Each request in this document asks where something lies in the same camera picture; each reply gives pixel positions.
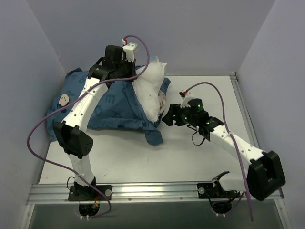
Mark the purple cable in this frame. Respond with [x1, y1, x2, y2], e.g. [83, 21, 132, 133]
[182, 82, 254, 222]
[26, 35, 151, 217]

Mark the aluminium right side rail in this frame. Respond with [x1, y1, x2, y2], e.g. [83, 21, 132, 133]
[230, 73, 272, 179]

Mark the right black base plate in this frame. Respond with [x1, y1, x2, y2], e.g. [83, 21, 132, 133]
[197, 182, 241, 199]

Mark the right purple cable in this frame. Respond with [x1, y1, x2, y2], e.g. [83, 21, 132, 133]
[182, 82, 254, 222]

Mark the white pillow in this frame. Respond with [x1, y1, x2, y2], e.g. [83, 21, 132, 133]
[132, 62, 167, 123]

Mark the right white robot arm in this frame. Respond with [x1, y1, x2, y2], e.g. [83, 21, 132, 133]
[162, 98, 286, 201]

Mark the aluminium front rail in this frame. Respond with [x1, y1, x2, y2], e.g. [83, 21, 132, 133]
[26, 178, 284, 205]

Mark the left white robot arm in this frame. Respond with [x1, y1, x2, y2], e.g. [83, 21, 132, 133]
[53, 43, 138, 200]

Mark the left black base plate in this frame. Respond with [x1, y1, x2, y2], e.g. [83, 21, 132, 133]
[68, 182, 112, 202]

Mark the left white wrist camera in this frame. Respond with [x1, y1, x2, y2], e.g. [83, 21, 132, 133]
[123, 43, 138, 62]

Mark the blue cartoon pillowcase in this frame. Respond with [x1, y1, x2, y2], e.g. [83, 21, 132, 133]
[47, 68, 163, 146]

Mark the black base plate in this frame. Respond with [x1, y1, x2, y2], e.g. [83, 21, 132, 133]
[197, 182, 241, 199]
[68, 182, 112, 202]

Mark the aluminium rail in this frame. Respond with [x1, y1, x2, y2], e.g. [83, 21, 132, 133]
[230, 73, 272, 179]
[26, 178, 284, 205]

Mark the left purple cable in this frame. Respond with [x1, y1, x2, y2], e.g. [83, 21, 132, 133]
[26, 35, 151, 217]

